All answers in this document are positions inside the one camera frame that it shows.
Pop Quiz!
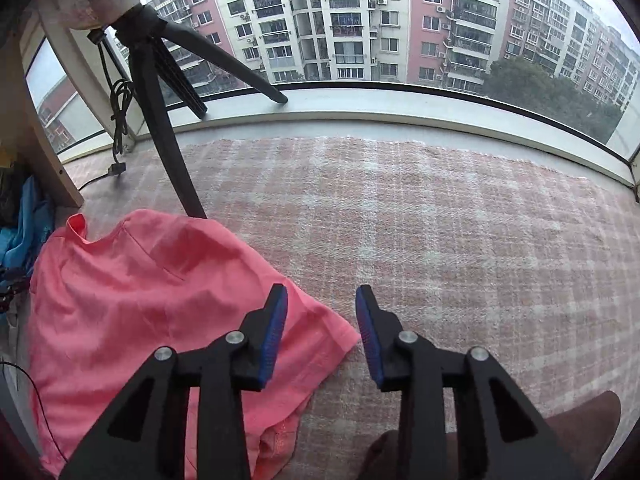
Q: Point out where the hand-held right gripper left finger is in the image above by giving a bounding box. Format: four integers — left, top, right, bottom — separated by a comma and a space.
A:
59, 283, 289, 480

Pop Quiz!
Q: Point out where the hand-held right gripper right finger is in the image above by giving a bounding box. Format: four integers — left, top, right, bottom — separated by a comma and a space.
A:
355, 284, 583, 480

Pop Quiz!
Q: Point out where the pink t-shirt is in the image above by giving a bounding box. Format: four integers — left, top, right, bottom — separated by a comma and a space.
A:
27, 208, 362, 480

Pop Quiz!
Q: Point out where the pink plaid cloth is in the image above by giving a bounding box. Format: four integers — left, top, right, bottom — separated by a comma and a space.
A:
10, 136, 640, 480

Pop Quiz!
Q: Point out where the black tripod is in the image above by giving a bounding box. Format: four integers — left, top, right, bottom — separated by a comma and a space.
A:
67, 0, 290, 219

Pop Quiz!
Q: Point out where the blue garment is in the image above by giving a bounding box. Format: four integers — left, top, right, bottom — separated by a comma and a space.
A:
0, 175, 53, 281

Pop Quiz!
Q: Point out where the white window frame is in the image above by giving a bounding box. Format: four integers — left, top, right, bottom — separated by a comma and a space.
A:
25, 20, 640, 188

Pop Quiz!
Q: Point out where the black power cable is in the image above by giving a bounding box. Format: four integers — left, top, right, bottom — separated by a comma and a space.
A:
0, 360, 68, 466

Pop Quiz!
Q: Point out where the black ring light cable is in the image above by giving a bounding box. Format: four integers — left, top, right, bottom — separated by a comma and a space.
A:
75, 30, 136, 191

